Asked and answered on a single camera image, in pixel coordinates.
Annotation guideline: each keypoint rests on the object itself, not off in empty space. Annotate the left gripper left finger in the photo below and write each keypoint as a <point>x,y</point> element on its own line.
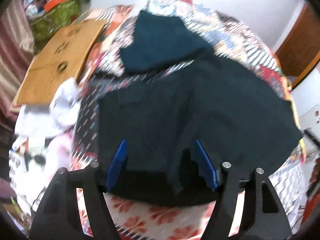
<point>116,165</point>

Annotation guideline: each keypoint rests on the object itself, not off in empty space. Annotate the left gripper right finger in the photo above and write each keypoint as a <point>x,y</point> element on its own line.
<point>207,170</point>

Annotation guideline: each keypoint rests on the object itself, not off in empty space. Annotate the black pants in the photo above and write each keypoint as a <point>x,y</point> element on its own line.
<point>236,116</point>

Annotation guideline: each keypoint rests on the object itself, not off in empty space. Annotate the white crumpled cloth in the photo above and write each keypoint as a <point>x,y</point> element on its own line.
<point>54,119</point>

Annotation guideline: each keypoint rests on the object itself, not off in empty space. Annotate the wooden lap board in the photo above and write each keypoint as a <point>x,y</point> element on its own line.
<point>62,58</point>

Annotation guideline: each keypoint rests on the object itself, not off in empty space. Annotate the folded dark teal garment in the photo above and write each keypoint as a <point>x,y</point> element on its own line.
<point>160,42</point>

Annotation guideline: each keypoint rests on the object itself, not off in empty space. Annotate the wooden wardrobe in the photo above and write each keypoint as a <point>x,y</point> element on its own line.
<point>299,53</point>

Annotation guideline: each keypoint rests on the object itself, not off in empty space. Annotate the striped pink beige curtain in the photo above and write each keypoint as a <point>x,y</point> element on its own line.
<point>17,50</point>

